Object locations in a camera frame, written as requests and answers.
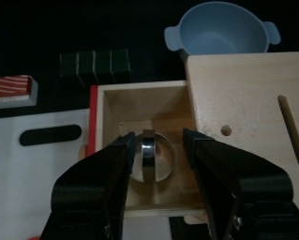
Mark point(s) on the dark green sliced toy block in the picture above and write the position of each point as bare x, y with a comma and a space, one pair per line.
96, 65

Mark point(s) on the light blue toy pot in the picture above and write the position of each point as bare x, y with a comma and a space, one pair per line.
223, 28

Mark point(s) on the red striped toy sushi block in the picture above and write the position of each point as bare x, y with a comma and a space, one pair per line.
10, 91

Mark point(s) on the wooden drawer with red front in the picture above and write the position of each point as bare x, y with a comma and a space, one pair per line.
150, 140

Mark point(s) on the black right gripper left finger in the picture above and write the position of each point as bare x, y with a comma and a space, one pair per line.
93, 187

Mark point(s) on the silver round dough cutter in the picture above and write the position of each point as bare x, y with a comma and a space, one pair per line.
154, 156

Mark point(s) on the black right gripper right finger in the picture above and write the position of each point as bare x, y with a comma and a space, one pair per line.
240, 184

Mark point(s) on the wooden drawer cabinet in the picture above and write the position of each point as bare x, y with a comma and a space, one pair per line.
249, 125

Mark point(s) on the white cutting board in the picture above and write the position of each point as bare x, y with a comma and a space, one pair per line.
29, 175

